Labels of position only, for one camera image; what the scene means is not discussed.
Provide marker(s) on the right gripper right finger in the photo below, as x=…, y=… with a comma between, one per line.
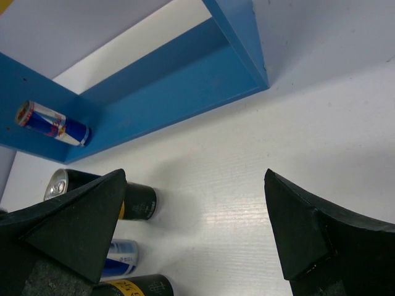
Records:
x=325, y=249

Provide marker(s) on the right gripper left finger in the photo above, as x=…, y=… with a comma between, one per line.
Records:
x=59, y=247

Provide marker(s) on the Red Bull can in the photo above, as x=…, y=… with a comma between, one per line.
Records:
x=53, y=124
x=122, y=258

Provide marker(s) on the black can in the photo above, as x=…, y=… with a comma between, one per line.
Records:
x=140, y=201
x=148, y=285

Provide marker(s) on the black can front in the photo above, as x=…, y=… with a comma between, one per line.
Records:
x=148, y=285

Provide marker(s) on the blue and yellow shelf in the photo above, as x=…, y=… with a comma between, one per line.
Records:
x=126, y=90

